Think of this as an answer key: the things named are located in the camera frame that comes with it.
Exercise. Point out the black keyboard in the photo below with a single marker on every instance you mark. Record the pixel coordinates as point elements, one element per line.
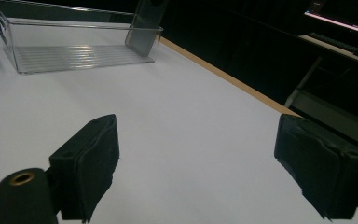
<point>341,45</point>

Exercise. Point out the background desk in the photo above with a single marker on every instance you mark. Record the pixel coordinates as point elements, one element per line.
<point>326,45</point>

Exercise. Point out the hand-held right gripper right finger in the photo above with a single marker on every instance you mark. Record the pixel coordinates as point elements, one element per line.
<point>320,165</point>

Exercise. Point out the dark monitor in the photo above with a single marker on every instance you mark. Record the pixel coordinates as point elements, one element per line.
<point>345,15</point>

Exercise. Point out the clear plastic storage bin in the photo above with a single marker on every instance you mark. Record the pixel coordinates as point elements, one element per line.
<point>74,56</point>

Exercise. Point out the dark translucent phone case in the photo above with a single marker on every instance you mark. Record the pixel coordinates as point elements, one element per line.
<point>144,31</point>

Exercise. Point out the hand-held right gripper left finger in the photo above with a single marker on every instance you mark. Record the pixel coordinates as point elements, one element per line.
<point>87,161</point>

